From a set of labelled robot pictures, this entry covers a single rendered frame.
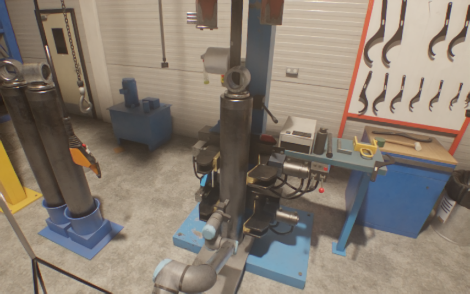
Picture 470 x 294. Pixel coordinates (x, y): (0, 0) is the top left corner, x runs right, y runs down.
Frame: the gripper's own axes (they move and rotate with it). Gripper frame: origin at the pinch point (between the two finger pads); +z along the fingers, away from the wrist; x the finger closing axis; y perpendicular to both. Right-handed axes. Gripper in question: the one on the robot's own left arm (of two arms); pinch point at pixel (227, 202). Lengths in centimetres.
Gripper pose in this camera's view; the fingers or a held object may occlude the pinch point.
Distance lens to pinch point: 185.3
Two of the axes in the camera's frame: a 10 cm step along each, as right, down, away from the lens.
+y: -9.4, -1.9, 2.9
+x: -0.4, 8.8, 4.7
